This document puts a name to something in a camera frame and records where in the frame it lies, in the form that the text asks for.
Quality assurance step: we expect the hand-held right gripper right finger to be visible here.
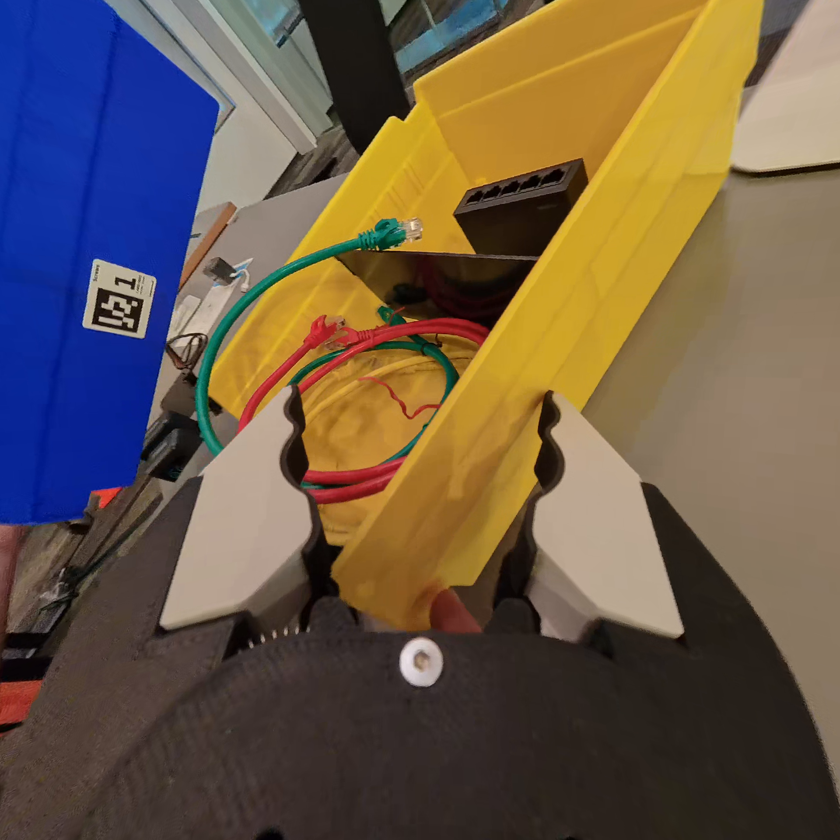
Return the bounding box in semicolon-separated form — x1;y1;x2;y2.
517;390;686;643

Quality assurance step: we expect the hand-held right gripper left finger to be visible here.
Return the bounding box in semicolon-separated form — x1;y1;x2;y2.
158;385;324;635

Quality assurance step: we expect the red ethernet cable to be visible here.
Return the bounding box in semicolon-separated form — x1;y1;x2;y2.
238;315;492;505

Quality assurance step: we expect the yellow plastic bin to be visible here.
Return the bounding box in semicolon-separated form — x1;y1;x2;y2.
209;0;765;632

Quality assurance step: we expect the black network switch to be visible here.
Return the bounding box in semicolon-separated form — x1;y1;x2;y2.
453;157;588;258

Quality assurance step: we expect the blue plastic bin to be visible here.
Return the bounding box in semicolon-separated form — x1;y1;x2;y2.
0;0;221;526

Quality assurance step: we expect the person's right hand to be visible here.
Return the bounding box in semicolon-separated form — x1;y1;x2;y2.
427;587;484;635

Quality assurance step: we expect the black bin divider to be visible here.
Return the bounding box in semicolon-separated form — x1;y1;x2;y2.
335;251;540;329

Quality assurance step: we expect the white rounded base board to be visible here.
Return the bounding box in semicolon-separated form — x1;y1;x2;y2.
730;0;840;175

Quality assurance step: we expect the green ethernet cable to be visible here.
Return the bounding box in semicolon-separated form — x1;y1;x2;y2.
195;218;460;490

